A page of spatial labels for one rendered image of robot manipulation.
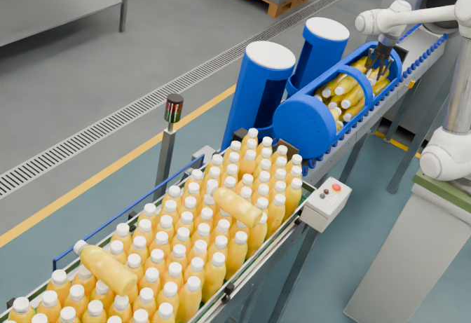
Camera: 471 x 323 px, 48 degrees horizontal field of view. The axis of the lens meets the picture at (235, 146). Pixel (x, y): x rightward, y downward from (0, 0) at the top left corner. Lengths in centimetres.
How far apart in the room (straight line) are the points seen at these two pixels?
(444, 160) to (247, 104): 120
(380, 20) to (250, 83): 81
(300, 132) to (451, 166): 63
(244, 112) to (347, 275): 116
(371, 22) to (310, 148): 62
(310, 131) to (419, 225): 69
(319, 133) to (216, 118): 192
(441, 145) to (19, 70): 320
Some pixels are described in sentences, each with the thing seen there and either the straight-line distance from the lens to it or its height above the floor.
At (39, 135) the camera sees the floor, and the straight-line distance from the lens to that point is 380.
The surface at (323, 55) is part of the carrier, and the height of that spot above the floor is 92.
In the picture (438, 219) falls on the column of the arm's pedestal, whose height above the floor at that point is 89.
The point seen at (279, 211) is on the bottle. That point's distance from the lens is 197.
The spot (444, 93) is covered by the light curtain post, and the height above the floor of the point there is 88.
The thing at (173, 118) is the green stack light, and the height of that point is 119.
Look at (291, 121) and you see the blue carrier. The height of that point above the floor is 111.
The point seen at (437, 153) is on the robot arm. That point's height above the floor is 126.
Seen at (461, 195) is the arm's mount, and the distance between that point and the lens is 249.
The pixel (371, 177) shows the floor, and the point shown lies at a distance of 409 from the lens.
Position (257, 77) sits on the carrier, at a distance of 288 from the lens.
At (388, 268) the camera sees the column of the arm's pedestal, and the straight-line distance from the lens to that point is 282.
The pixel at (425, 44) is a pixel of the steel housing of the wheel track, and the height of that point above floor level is 93.
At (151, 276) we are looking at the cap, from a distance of 164.
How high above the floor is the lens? 242
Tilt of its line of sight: 38 degrees down
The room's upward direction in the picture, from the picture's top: 15 degrees clockwise
